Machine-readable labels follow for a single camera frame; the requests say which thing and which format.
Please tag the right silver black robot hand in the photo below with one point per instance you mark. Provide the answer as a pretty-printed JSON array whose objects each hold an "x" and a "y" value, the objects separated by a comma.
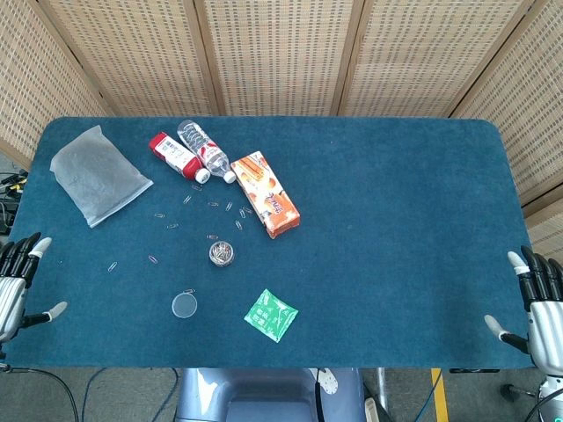
[{"x": 545, "y": 321}]

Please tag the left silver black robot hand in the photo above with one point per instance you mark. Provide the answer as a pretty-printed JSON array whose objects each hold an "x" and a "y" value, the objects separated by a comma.
[{"x": 11, "y": 290}]

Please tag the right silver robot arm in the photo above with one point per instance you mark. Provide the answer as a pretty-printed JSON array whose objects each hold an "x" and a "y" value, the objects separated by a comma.
[{"x": 553, "y": 395}]

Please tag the clear round plastic lid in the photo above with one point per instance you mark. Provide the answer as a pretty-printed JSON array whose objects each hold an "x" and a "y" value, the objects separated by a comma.
[{"x": 184, "y": 305}]

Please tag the clear jar of paper clips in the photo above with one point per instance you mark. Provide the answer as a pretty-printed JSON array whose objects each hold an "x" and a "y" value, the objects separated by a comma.
[{"x": 221, "y": 253}]

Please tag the orange biscuit box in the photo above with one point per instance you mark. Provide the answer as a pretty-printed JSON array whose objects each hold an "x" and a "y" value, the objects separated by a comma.
[{"x": 264, "y": 193}]

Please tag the translucent plastic zip bag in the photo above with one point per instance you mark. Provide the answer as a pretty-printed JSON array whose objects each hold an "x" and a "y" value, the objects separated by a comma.
[{"x": 94, "y": 176}]

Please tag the metal table leg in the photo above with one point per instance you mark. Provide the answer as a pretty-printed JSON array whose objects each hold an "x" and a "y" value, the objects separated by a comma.
[{"x": 382, "y": 389}]

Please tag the blue felt table cloth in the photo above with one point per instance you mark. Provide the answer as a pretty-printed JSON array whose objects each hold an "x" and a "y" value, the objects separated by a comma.
[{"x": 374, "y": 228}]

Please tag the woven bamboo screen panel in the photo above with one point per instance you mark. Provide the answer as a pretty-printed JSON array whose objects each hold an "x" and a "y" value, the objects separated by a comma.
[
  {"x": 528, "y": 110},
  {"x": 440, "y": 53},
  {"x": 26, "y": 88},
  {"x": 281, "y": 53},
  {"x": 132, "y": 53}
]

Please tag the red white drink bottle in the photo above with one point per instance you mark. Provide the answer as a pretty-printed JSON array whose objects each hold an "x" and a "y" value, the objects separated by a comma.
[{"x": 173, "y": 154}]

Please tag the clear plastic water bottle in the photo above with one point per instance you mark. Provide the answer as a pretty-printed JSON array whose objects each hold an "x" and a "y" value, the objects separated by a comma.
[{"x": 204, "y": 149}]

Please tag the green tea sachet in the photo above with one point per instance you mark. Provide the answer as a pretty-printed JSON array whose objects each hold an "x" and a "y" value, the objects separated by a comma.
[{"x": 270, "y": 315}]

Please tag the blue grey robot torso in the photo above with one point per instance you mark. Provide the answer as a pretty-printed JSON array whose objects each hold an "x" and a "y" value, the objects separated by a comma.
[{"x": 264, "y": 395}]

